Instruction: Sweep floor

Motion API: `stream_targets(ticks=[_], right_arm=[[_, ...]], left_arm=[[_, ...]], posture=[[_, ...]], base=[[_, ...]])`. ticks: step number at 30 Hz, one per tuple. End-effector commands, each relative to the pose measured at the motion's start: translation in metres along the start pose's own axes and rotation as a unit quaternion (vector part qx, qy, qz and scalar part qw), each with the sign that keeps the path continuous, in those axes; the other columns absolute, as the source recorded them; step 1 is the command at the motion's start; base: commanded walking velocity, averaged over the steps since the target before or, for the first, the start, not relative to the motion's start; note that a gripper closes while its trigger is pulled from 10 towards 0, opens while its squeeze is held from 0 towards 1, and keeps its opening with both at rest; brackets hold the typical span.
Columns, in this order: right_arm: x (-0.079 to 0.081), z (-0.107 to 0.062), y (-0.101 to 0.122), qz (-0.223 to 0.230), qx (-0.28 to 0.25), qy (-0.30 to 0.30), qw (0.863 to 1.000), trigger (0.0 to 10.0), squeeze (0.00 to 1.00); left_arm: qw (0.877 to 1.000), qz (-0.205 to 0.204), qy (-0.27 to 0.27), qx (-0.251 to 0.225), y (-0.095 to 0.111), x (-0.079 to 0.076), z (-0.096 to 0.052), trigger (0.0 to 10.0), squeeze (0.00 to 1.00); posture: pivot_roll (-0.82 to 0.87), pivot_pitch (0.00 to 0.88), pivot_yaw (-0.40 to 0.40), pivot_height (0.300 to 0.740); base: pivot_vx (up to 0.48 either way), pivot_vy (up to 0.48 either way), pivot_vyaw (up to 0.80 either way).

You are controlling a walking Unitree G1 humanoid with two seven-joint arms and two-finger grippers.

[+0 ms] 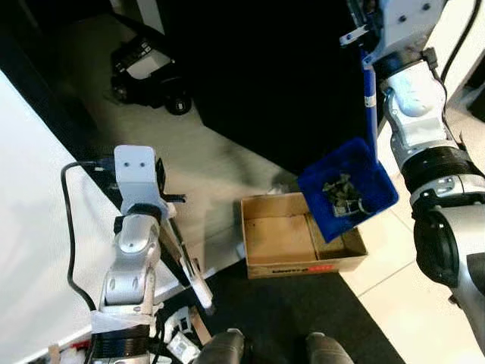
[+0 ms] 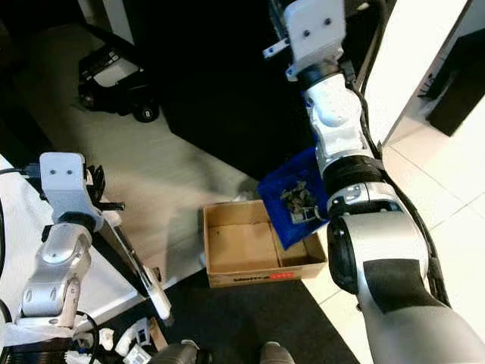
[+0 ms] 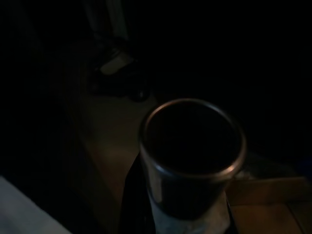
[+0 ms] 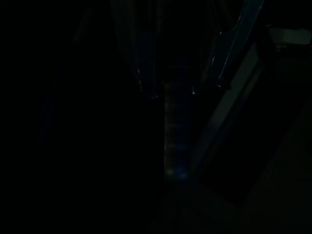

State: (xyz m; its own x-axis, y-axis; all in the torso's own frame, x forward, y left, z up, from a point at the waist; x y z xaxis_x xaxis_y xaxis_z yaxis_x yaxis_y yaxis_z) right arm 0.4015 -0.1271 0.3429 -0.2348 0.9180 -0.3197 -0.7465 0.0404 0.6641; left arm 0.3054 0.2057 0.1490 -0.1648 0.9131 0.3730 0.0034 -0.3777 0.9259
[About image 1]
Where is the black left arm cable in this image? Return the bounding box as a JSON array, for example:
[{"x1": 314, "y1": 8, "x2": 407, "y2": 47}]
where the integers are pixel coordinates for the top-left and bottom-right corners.
[{"x1": 60, "y1": 158, "x2": 116, "y2": 306}]

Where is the blue long-handled dustpan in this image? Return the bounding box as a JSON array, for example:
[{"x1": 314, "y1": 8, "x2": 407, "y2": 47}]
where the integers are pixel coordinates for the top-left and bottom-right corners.
[{"x1": 296, "y1": 49, "x2": 399, "y2": 244}]

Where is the light grey left wrist camera mount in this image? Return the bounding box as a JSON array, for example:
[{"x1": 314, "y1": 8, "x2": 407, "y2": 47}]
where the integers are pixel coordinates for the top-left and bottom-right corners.
[{"x1": 113, "y1": 145, "x2": 165, "y2": 218}]

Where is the white charger with cable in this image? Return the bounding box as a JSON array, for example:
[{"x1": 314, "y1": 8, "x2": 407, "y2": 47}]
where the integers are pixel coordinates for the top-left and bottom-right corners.
[{"x1": 164, "y1": 328, "x2": 201, "y2": 364}]

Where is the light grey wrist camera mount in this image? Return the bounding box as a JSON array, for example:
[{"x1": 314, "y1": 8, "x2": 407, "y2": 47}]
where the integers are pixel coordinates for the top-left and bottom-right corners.
[
  {"x1": 374, "y1": 0, "x2": 442, "y2": 60},
  {"x1": 113, "y1": 145, "x2": 165, "y2": 218}
]

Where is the light grey right wrist camera mount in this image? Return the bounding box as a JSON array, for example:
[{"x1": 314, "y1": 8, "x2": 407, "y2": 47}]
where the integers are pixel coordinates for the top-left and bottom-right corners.
[{"x1": 374, "y1": 0, "x2": 442, "y2": 60}]

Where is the black floor mat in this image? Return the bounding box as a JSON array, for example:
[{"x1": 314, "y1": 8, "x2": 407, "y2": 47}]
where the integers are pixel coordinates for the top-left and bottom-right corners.
[{"x1": 148, "y1": 256, "x2": 406, "y2": 364}]

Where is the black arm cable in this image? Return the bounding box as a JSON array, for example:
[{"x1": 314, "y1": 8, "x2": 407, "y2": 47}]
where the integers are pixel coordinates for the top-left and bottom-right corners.
[
  {"x1": 438, "y1": 0, "x2": 483, "y2": 86},
  {"x1": 60, "y1": 158, "x2": 116, "y2": 306}
]

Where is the grey robot leg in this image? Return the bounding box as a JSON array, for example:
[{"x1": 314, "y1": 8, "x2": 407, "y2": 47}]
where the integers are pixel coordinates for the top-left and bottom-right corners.
[
  {"x1": 305, "y1": 331, "x2": 358, "y2": 364},
  {"x1": 192, "y1": 328, "x2": 248, "y2": 364}
]

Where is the black wheeled cart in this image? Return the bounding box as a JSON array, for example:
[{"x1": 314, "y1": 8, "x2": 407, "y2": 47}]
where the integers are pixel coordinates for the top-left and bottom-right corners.
[{"x1": 109, "y1": 33, "x2": 195, "y2": 117}]

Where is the grey swept debris pile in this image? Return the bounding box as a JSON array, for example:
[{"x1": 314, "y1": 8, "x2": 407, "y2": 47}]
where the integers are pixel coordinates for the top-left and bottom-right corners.
[{"x1": 321, "y1": 174, "x2": 366, "y2": 218}]

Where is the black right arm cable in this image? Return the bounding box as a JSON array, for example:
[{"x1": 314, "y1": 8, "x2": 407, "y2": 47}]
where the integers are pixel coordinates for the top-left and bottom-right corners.
[{"x1": 438, "y1": 0, "x2": 483, "y2": 86}]

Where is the grey robot right leg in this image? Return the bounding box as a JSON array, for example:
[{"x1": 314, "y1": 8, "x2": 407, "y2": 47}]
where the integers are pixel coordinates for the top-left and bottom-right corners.
[{"x1": 305, "y1": 331, "x2": 358, "y2": 364}]

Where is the grey robot left leg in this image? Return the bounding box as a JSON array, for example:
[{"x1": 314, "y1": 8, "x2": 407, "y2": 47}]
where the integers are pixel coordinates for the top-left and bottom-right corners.
[{"x1": 192, "y1": 328, "x2": 248, "y2": 364}]

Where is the open brown cardboard box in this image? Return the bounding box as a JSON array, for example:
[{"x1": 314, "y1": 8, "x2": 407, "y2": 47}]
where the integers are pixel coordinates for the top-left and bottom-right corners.
[{"x1": 240, "y1": 191, "x2": 369, "y2": 280}]

